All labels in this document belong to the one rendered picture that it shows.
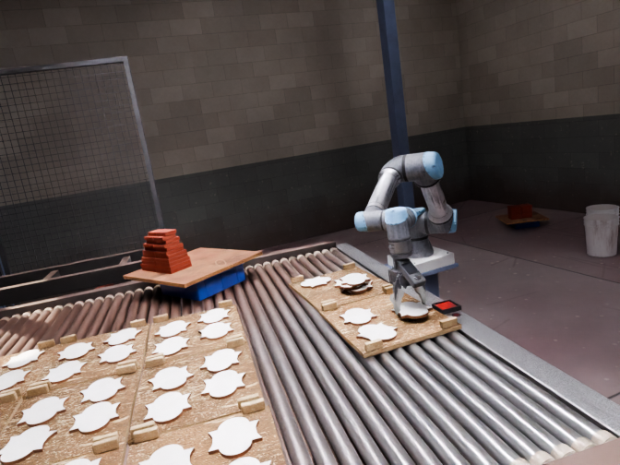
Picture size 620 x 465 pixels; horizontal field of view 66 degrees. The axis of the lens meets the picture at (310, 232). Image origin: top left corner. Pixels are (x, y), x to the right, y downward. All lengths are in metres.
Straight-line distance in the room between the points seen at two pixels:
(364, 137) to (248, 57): 2.09
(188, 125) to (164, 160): 0.56
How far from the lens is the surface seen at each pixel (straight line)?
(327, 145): 7.23
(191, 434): 1.31
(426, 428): 1.21
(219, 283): 2.33
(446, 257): 2.42
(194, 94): 6.71
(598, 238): 5.34
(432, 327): 1.63
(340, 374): 1.44
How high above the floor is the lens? 1.62
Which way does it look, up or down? 12 degrees down
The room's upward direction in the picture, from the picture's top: 9 degrees counter-clockwise
